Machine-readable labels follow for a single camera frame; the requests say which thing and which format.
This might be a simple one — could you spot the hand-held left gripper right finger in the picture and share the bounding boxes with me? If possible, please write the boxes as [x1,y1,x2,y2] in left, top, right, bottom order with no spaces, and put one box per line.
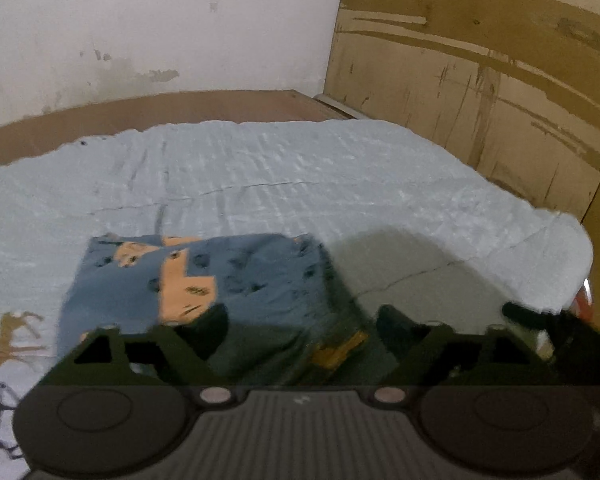
[372,305,556,406]

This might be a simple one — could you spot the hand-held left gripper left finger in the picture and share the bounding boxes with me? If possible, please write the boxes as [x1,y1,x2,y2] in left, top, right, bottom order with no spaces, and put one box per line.
[39,304,236,407]

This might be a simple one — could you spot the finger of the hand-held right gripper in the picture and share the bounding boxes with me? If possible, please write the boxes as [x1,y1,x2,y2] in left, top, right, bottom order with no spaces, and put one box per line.
[501,302,563,333]

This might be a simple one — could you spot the blue pants with orange print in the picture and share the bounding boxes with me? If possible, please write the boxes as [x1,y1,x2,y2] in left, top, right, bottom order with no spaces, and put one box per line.
[55,232,381,386]

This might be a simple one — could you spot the light blue bed quilt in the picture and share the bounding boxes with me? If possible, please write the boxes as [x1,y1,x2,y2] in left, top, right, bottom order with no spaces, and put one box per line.
[0,119,595,473]

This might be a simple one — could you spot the scratched plywood board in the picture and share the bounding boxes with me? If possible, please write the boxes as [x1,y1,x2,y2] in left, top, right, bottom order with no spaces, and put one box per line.
[324,0,600,223]

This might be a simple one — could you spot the brown wooden bed frame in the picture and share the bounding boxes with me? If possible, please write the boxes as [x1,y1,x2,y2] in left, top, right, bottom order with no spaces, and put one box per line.
[0,89,358,171]

